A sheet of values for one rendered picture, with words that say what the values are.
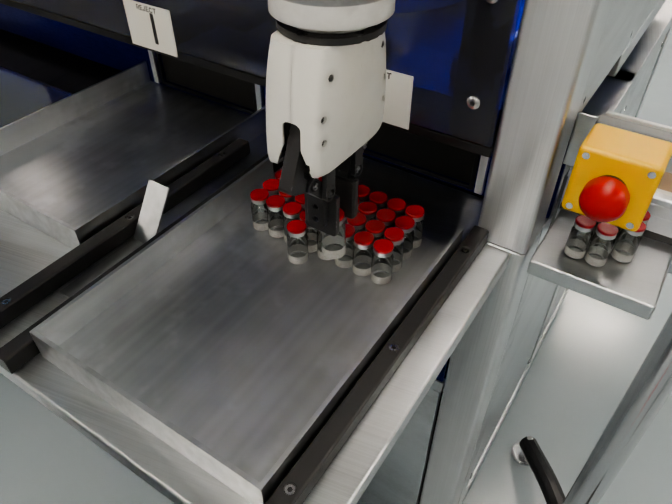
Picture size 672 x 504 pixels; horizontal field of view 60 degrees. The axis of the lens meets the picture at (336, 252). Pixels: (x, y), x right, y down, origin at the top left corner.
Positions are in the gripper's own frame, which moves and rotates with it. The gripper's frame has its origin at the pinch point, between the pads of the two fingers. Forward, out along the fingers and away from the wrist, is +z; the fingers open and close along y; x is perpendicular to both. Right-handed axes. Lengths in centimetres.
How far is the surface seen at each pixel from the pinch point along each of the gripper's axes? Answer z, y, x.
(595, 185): -0.3, -14.4, 18.1
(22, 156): 13, 0, -50
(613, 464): 60, -32, 34
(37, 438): 101, 9, -82
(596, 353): 100, -94, 27
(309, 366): 12.8, 7.4, 2.5
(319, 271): 12.7, -3.3, -3.7
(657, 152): -2.3, -19.3, 21.6
